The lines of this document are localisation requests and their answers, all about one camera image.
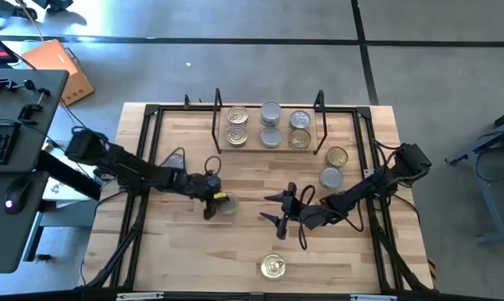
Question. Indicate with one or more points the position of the white cardboard box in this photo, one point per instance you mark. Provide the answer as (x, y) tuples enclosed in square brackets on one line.
[(57, 190)]

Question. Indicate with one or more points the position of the salmon can gold pull-tab lid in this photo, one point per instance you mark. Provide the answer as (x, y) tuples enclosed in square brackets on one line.
[(236, 136), (272, 267)]

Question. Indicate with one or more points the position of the orange case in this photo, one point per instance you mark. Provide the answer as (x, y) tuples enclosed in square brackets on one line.
[(55, 62)]

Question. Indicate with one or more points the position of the black metal clamp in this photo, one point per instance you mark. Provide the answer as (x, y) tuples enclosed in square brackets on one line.
[(1, 85), (28, 110)]

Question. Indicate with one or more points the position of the black computer mouse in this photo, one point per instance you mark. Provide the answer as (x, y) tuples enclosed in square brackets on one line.
[(17, 194)]

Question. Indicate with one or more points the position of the silver pull-tab lid can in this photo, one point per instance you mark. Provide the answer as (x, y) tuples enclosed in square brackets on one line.
[(299, 120)]

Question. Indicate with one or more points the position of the wooden shelf with black frame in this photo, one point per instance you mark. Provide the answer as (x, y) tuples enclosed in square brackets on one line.
[(253, 147)]

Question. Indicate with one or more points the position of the silver mounting plate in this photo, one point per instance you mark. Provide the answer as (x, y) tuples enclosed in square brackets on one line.
[(368, 174)]

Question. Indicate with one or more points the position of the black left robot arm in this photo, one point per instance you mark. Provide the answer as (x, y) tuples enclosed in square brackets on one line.
[(130, 169)]

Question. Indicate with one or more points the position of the black support beam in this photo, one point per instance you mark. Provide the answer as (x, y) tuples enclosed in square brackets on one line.
[(67, 177)]

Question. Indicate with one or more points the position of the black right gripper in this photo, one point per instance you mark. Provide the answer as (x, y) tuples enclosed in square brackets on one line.
[(295, 213)]

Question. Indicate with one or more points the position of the salmon can with ringed lid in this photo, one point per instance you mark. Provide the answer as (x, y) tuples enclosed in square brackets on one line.
[(230, 207), (237, 115)]

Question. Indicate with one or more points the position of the grey flat panel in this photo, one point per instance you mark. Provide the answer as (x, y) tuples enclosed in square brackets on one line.
[(67, 215)]

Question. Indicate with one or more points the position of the black metal table frame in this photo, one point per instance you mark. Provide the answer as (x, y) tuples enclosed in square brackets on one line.
[(172, 108)]

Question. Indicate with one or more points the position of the silver metal bracket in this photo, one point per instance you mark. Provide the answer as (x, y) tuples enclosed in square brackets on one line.
[(138, 296), (373, 297)]

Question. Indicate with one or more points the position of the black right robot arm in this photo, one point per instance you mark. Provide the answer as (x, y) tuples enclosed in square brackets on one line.
[(360, 188)]

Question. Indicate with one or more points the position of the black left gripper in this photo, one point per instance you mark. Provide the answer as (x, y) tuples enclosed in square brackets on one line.
[(207, 188)]

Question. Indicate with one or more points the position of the black chair base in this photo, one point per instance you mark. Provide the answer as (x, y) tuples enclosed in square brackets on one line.
[(59, 3)]

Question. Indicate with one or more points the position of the yellow tape tag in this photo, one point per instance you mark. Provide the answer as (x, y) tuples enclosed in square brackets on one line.
[(220, 195)]

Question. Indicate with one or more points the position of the dark grey desk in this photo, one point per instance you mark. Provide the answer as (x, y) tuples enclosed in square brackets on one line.
[(34, 138)]

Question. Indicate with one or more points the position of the gold plain lid can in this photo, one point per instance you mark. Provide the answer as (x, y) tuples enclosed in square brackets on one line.
[(299, 139), (337, 157)]

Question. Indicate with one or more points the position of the person's shoe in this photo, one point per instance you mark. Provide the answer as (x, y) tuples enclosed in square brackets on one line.
[(26, 12)]

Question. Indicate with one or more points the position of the grey metal stand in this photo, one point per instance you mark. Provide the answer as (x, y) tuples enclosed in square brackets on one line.
[(502, 237)]

